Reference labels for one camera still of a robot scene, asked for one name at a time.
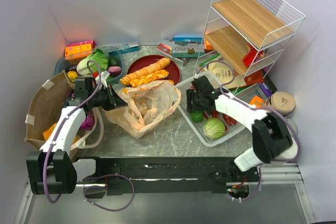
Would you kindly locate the red snack packet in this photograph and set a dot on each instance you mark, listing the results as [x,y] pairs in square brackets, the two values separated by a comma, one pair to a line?
[248,59]

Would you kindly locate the yellow orange chips bag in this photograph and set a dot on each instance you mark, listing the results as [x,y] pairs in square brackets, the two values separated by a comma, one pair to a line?
[47,134]

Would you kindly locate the green round cabbage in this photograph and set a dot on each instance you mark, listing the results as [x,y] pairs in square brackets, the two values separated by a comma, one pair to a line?
[214,128]

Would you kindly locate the dark green avocado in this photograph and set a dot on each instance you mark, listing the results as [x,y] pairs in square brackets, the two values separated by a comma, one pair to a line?
[113,61]

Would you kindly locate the teal cat picture box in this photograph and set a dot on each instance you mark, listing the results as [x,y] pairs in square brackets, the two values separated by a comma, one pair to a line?
[190,50]

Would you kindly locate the grey paper roll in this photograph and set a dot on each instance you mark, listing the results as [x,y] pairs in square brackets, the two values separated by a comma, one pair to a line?
[293,129]

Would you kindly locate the long orange bread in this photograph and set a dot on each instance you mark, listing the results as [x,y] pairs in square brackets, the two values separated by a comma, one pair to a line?
[126,79]

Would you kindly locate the red round plate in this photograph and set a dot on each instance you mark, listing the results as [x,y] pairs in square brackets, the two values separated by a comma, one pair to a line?
[157,61]

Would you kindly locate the white plastic basket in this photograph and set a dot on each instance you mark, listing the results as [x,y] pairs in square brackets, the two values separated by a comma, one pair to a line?
[198,127]

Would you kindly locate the white paper roll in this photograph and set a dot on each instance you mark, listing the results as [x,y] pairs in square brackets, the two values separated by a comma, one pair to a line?
[289,154]

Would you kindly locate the white wire shelf rack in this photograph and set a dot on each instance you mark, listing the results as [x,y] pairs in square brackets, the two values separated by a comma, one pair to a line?
[265,24]

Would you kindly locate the blue transparent bowl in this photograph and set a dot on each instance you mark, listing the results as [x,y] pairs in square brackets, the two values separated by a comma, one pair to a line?
[112,54]

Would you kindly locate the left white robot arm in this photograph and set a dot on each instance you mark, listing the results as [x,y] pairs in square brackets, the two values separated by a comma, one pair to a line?
[50,169]

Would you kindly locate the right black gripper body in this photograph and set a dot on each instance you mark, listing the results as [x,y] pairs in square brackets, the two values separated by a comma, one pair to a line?
[190,100]

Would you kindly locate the yellow lemon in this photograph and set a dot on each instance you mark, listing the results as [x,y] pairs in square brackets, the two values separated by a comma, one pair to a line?
[72,75]

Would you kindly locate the red white box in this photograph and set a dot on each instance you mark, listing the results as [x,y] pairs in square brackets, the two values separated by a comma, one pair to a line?
[167,52]

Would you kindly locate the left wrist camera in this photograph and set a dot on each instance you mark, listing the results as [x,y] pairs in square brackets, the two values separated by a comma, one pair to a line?
[101,80]

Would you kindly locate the green napa cabbage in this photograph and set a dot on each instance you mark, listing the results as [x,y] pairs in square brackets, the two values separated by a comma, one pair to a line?
[94,61]

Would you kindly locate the purple grape snack bag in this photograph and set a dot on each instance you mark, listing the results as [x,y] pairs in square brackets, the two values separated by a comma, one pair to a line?
[88,122]

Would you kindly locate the red box bottom shelf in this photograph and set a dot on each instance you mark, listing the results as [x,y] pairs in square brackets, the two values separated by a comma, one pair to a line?
[254,78]

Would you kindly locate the teal white box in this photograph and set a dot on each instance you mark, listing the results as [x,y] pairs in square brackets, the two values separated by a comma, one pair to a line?
[128,47]

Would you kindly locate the orange plastic grocery bag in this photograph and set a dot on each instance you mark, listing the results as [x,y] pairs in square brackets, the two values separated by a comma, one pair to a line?
[147,106]

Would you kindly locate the beige snack bag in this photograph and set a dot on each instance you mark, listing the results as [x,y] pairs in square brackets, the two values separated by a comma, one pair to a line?
[223,73]

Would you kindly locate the red toy lobster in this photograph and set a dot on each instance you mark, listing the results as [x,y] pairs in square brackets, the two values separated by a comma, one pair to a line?
[230,121]

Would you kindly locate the orange box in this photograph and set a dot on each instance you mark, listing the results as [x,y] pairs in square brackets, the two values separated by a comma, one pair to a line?
[78,51]

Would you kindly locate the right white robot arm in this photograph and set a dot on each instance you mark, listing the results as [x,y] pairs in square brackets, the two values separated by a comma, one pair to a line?
[272,140]

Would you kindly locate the brown paper grocery bag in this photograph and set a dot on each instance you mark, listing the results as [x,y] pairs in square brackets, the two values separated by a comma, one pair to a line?
[45,109]

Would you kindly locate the green bell pepper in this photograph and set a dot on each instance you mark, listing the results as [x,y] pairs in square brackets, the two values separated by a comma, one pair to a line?
[196,116]

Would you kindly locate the pink box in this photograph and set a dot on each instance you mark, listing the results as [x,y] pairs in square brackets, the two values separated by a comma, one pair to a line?
[87,42]

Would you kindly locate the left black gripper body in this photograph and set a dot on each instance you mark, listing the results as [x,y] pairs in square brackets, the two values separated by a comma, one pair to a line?
[112,98]

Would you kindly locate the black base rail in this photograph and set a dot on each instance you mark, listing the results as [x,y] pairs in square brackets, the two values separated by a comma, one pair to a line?
[124,175]

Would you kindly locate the braided yellow bread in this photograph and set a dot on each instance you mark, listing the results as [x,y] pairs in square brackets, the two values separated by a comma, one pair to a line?
[160,74]

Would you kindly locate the purple onion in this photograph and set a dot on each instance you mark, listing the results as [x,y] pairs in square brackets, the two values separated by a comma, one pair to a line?
[114,70]

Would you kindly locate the blue box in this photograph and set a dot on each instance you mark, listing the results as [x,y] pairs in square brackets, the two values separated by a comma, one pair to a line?
[187,39]

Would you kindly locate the orange packet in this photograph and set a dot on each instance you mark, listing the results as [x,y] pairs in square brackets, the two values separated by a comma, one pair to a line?
[257,101]

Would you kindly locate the purple pouch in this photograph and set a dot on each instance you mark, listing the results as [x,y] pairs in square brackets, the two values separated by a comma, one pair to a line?
[267,90]

